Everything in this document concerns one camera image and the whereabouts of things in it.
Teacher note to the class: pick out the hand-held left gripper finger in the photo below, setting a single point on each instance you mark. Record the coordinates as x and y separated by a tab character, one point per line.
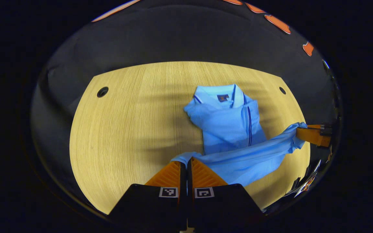
182	181
190	181

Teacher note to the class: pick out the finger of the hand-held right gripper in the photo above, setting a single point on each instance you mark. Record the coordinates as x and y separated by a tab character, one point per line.
312	135

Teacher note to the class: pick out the light blue T-shirt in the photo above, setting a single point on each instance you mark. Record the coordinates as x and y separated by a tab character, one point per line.
228	129

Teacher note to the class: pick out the person's dark printed clothing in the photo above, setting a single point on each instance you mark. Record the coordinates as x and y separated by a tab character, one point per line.
304	186

